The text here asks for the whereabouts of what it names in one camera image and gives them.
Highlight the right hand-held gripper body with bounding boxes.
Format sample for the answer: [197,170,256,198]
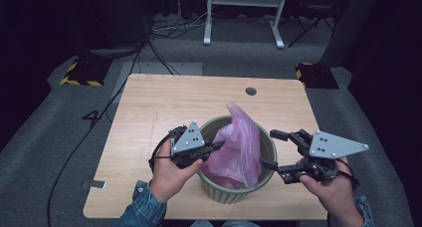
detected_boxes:
[292,129,370,182]

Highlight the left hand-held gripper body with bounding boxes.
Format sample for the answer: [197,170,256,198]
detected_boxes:
[168,120,213,170]

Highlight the pink plastic bag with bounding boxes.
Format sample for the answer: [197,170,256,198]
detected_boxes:
[199,103,263,190]

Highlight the green plastic bin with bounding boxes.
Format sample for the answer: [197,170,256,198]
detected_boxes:
[197,114,279,205]

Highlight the person's left hand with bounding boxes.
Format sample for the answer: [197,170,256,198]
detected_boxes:
[148,140,203,203]

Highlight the person's right hand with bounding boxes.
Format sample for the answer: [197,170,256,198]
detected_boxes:
[299,156,364,227]

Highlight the yellow black striped base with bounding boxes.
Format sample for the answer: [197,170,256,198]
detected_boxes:
[60,56,113,88]
[295,62,340,90]

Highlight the person's blue jeans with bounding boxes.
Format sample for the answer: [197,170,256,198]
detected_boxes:
[190,219,262,227]

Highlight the grey metal table tab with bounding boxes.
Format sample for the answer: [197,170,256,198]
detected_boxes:
[81,179,107,190]

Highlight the black tripod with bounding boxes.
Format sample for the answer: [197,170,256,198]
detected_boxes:
[287,2,336,49]

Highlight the grey curtain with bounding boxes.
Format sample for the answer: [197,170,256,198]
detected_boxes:
[318,0,382,69]

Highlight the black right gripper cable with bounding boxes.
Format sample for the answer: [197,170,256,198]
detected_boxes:
[332,156,360,190]

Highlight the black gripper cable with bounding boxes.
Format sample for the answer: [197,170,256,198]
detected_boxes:
[332,156,360,190]
[147,126,182,173]

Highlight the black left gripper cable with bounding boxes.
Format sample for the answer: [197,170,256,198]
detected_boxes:
[147,126,182,173]

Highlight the bundle of floor cables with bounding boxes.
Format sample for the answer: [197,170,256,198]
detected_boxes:
[150,9,215,42]

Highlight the long black floor cable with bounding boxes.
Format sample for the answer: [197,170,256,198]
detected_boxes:
[46,42,147,227]

